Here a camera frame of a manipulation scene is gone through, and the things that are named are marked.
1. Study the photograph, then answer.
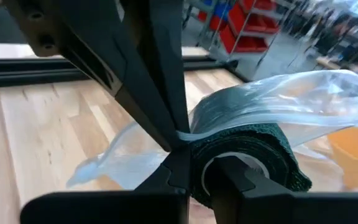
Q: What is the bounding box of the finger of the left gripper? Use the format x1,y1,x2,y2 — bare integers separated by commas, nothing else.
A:
3,0,174,153
116,0,191,147

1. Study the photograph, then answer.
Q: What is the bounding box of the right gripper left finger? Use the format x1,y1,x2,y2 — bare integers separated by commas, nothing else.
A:
135,145,193,224

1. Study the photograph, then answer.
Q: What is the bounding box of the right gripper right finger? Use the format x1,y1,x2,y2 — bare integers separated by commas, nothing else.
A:
205,155,295,224

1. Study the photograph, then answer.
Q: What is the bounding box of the dark green elastic bandage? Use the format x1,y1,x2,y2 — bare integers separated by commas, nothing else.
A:
188,93,313,208

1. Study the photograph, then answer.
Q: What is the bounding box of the clear plastic zip bag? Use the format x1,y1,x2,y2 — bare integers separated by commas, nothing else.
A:
66,68,358,191

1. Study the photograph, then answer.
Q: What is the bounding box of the blue plastic bin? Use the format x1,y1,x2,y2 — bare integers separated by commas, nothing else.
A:
211,0,231,18

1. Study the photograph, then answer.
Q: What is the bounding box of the red plastic bin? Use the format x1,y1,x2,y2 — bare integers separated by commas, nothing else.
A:
228,1,280,35
219,26,269,54

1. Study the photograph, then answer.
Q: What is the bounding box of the yellow plastic basket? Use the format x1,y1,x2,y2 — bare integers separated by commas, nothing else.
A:
327,126,358,190

